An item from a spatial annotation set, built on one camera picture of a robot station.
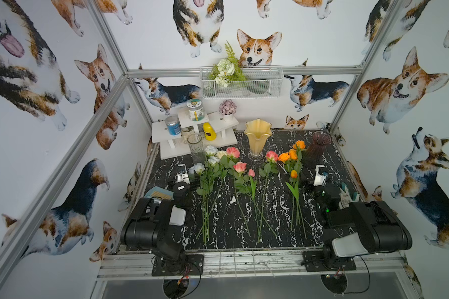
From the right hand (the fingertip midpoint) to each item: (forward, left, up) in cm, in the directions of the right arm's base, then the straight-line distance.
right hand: (317, 168), depth 89 cm
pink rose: (+16, +40, -8) cm, 44 cm away
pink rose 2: (0, +36, -10) cm, 37 cm away
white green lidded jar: (+23, +58, +17) cm, 65 cm away
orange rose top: (+21, +2, -9) cm, 23 cm away
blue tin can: (+20, +70, +11) cm, 74 cm away
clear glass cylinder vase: (+11, +59, +3) cm, 60 cm away
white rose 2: (+9, +51, -6) cm, 53 cm away
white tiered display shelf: (+25, +50, +4) cm, 56 cm away
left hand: (+1, +64, 0) cm, 64 cm away
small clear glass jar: (+29, +69, -3) cm, 75 cm away
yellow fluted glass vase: (+22, +27, +3) cm, 34 cm away
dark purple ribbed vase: (+10, -1, -3) cm, 10 cm away
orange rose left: (+13, +12, -9) cm, 20 cm away
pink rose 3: (+13, +20, -8) cm, 25 cm away
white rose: (+6, +59, -8) cm, 59 cm away
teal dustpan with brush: (-6, +78, -11) cm, 79 cm away
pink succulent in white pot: (+29, +43, +14) cm, 54 cm away
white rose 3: (+15, +53, -5) cm, 55 cm away
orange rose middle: (+14, +7, -8) cm, 18 cm away
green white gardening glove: (-9, -15, -11) cm, 21 cm away
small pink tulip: (-3, +30, -10) cm, 32 cm away
